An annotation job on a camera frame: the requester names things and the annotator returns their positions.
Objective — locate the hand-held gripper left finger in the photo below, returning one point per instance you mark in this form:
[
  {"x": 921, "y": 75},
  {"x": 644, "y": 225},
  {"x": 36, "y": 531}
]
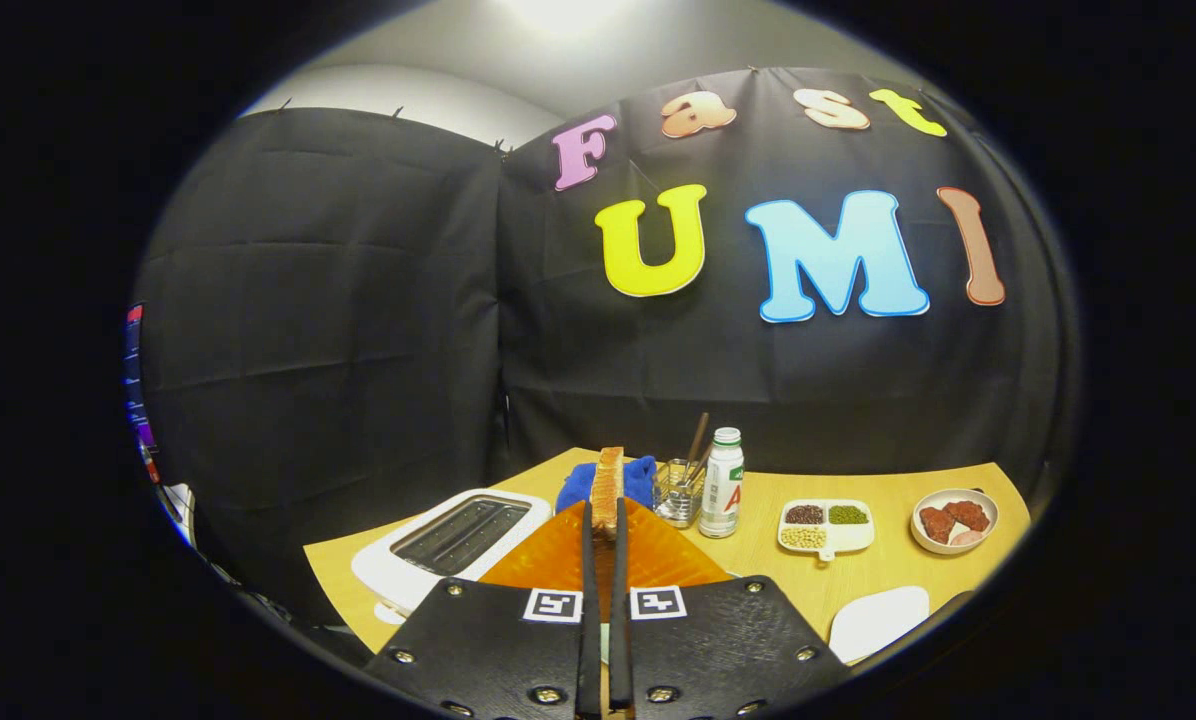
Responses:
[{"x": 590, "y": 620}]

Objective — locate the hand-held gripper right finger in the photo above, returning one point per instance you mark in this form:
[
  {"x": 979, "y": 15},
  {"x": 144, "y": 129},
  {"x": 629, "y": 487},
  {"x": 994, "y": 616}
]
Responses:
[{"x": 621, "y": 620}]

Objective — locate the toasted bread slice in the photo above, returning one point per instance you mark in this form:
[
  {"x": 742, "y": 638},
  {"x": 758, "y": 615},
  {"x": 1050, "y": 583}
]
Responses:
[{"x": 606, "y": 485}]

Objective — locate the white toaster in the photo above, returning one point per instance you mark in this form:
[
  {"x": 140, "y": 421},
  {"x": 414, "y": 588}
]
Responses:
[{"x": 530, "y": 503}]

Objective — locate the blue fluffy cloth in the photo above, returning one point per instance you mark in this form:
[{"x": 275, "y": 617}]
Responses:
[{"x": 573, "y": 485}]

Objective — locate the white milk bottle green cap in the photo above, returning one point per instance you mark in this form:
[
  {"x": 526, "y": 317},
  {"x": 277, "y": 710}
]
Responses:
[{"x": 722, "y": 495}]

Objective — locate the brown wooden chopstick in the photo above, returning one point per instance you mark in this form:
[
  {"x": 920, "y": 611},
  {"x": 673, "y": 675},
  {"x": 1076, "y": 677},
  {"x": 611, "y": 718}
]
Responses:
[{"x": 699, "y": 440}]

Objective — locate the pile of yellow soybeans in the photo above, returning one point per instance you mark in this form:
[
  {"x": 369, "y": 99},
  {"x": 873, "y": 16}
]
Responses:
[{"x": 804, "y": 537}]

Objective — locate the pile of dark beans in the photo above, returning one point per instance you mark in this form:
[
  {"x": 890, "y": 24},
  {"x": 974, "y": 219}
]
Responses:
[{"x": 804, "y": 514}]

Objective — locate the white divided dish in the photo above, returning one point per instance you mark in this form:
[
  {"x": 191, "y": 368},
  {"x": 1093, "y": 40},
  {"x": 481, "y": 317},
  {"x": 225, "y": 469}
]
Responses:
[{"x": 850, "y": 538}]

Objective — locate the pile of green beans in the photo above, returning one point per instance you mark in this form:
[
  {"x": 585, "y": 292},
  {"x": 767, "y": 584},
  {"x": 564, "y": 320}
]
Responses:
[{"x": 848, "y": 515}]

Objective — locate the white flat plate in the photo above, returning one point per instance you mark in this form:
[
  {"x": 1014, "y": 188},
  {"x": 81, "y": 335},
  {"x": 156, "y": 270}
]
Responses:
[{"x": 878, "y": 622}]

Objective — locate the red meat chunk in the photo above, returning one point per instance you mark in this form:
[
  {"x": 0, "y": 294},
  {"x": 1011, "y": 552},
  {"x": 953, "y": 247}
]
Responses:
[
  {"x": 970, "y": 514},
  {"x": 936, "y": 524}
]

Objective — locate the pale pink meat piece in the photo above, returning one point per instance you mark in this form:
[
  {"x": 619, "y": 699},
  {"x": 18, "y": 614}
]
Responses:
[{"x": 966, "y": 538}]

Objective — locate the white round bowl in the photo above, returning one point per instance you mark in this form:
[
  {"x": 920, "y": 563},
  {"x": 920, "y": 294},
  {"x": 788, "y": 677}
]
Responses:
[{"x": 988, "y": 530}]

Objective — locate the black backdrop cloth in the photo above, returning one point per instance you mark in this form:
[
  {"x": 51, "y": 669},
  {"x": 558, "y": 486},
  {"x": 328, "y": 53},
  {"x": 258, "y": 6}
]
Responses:
[{"x": 358, "y": 300}]

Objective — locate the white plastic object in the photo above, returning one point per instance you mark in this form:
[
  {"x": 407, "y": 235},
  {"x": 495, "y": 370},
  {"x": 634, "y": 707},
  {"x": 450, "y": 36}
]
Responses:
[{"x": 178, "y": 512}]

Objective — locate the red blue striped object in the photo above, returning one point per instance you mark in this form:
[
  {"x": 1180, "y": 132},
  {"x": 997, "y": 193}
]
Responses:
[{"x": 136, "y": 390}]

